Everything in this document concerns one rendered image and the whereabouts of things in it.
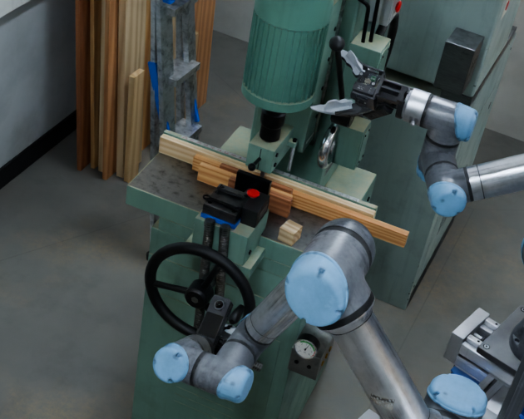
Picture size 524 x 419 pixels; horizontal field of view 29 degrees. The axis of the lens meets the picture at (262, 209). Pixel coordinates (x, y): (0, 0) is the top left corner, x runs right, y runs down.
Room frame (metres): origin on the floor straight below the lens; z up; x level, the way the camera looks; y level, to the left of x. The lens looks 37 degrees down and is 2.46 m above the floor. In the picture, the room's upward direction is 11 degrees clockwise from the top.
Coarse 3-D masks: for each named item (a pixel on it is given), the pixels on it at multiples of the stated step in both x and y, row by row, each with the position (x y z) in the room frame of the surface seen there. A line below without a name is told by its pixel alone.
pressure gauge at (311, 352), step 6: (300, 336) 1.86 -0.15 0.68; (306, 336) 1.86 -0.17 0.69; (312, 336) 1.86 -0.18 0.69; (300, 342) 1.84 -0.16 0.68; (306, 342) 1.84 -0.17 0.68; (312, 342) 1.84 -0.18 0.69; (318, 342) 1.85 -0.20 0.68; (294, 348) 1.85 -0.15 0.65; (300, 348) 1.84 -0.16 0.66; (306, 348) 1.84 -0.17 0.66; (312, 348) 1.84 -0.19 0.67; (318, 348) 1.84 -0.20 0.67; (300, 354) 1.84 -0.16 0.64; (306, 354) 1.84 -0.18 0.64; (312, 354) 1.83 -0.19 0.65
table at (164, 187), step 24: (144, 168) 2.14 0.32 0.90; (168, 168) 2.16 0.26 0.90; (144, 192) 2.04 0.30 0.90; (168, 192) 2.06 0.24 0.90; (192, 192) 2.08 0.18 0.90; (168, 216) 2.02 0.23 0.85; (192, 216) 2.00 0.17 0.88; (288, 216) 2.05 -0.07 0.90; (312, 216) 2.07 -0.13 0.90; (264, 240) 1.95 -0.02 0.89; (288, 264) 1.93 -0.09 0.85
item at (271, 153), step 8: (288, 128) 2.19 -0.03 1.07; (256, 136) 2.13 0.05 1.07; (280, 136) 2.15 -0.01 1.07; (288, 136) 2.17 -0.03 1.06; (256, 144) 2.09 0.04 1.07; (264, 144) 2.10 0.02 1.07; (272, 144) 2.11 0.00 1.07; (280, 144) 2.12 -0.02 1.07; (248, 152) 2.09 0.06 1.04; (256, 152) 2.09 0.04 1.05; (264, 152) 2.08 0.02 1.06; (272, 152) 2.07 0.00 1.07; (280, 152) 2.13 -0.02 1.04; (248, 160) 2.09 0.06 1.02; (264, 160) 2.08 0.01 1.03; (272, 160) 2.07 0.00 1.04; (256, 168) 2.08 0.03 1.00; (264, 168) 2.08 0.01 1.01; (272, 168) 2.08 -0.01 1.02
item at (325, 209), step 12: (204, 156) 2.19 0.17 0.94; (192, 168) 2.17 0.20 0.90; (300, 192) 2.11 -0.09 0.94; (300, 204) 2.09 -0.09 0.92; (312, 204) 2.08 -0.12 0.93; (324, 204) 2.08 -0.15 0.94; (324, 216) 2.07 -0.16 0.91; (336, 216) 2.06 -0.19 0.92; (348, 216) 2.05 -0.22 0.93; (360, 216) 2.05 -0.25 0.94; (372, 228) 2.04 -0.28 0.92; (384, 228) 2.03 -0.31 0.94; (396, 228) 2.03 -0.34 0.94; (384, 240) 2.02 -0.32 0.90; (396, 240) 2.02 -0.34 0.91
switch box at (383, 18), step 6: (372, 0) 2.36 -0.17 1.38; (384, 0) 2.35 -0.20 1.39; (390, 0) 2.34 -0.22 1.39; (396, 0) 2.37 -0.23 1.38; (372, 6) 2.36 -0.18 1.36; (384, 6) 2.35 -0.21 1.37; (390, 6) 2.34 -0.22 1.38; (372, 12) 2.36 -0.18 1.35; (378, 12) 2.35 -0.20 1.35; (384, 12) 2.35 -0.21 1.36; (390, 12) 2.35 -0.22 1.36; (396, 12) 2.41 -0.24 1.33; (372, 18) 2.35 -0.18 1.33; (378, 18) 2.35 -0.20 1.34; (384, 18) 2.35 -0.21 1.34; (390, 18) 2.35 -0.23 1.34; (384, 24) 2.34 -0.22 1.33
